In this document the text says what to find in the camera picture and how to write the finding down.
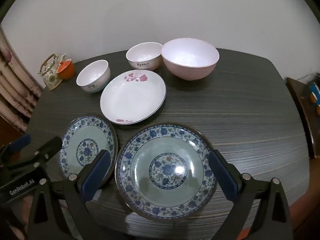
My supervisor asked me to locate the blue and orange toy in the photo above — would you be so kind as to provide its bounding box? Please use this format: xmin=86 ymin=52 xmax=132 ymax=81
xmin=309 ymin=80 xmax=320 ymax=115

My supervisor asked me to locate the brown wooden furniture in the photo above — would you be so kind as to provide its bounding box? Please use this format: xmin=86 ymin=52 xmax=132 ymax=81
xmin=0 ymin=116 xmax=27 ymax=147

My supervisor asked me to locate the small white bowl beige outside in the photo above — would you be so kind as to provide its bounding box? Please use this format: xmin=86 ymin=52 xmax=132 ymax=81
xmin=126 ymin=42 xmax=164 ymax=72

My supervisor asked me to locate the dark wooden cabinet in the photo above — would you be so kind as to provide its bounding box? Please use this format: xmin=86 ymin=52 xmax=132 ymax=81
xmin=285 ymin=77 xmax=320 ymax=159

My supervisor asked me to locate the floral ceramic teapot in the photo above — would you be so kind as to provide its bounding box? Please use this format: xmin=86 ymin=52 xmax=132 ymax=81
xmin=37 ymin=53 xmax=67 ymax=91

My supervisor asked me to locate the small white bowl blue base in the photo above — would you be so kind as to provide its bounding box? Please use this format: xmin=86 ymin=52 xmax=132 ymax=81
xmin=76 ymin=60 xmax=111 ymax=93

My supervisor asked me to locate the small blue floral plate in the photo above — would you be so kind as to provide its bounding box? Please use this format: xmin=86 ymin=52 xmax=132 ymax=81
xmin=59 ymin=115 xmax=118 ymax=184

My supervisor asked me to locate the beige patterned curtain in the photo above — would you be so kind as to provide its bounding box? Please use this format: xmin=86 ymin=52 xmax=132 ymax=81
xmin=0 ymin=25 xmax=43 ymax=135

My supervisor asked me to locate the large pink bowl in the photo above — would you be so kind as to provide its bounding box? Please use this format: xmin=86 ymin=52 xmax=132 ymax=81
xmin=160 ymin=37 xmax=220 ymax=81

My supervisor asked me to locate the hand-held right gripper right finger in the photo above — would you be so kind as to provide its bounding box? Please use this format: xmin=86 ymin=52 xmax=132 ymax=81
xmin=208 ymin=149 xmax=293 ymax=240

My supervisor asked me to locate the orange lidded cup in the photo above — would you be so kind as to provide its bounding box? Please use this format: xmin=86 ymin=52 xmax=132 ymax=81
xmin=56 ymin=59 xmax=75 ymax=80

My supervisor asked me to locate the white plate with pink flowers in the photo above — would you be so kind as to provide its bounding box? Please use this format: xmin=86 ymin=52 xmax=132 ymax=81
xmin=100 ymin=69 xmax=167 ymax=125

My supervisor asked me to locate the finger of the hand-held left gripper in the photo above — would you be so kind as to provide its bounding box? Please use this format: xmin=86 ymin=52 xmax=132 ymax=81
xmin=0 ymin=133 xmax=32 ymax=166
xmin=5 ymin=137 xmax=63 ymax=175

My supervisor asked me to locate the large blue floral plate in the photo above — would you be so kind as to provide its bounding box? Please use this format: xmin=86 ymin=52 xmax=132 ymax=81
xmin=115 ymin=122 xmax=217 ymax=222

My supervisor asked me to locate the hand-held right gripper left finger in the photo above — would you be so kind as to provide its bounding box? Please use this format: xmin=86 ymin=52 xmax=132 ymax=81
xmin=27 ymin=149 xmax=112 ymax=240

